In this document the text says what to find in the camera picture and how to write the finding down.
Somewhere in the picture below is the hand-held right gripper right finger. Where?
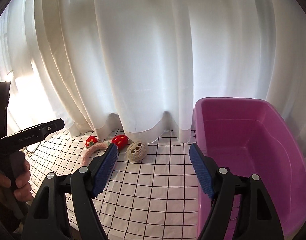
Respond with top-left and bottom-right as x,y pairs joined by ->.
189,143 -> 284,240

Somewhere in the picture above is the beige sloth plush hair clip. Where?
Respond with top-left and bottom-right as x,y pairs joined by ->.
126,141 -> 147,162

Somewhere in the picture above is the person's left hand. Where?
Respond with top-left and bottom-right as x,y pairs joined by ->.
0,158 -> 32,205

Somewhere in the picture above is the purple plastic basin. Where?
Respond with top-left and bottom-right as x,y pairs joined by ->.
192,97 -> 306,240

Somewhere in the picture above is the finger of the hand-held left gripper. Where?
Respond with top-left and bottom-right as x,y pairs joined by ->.
39,119 -> 65,138

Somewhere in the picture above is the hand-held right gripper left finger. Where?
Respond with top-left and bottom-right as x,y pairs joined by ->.
22,143 -> 118,240

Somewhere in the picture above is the white curtain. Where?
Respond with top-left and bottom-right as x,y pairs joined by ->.
0,0 -> 306,160

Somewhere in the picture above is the pink fluffy strawberry headband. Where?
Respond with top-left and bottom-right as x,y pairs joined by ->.
80,135 -> 129,166

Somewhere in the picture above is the white plastic device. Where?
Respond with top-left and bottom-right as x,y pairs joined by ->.
24,141 -> 42,153

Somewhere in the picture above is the white grid tablecloth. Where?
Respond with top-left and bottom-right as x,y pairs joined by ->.
23,129 -> 201,240

